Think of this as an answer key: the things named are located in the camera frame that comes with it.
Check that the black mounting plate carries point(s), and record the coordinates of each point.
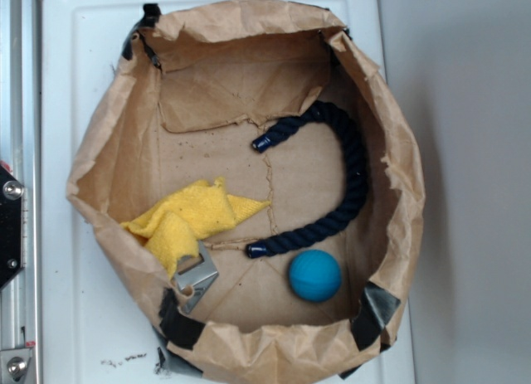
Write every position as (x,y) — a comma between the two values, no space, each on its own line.
(12,192)

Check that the white plastic tray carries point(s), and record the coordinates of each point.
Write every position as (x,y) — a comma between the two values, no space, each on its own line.
(93,331)

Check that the aluminium frame rail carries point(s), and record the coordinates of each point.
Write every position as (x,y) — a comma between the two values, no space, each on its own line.
(20,310)

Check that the blue rubber ball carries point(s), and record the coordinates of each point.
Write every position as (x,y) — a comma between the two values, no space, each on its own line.
(315,276)

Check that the silver metal bracket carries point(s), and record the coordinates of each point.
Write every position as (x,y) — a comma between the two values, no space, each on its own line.
(194,276)

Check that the brown paper bag bin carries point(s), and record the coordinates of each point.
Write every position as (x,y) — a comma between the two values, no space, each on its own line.
(192,89)

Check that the yellow cloth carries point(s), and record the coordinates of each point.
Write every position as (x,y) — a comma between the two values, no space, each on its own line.
(173,227)

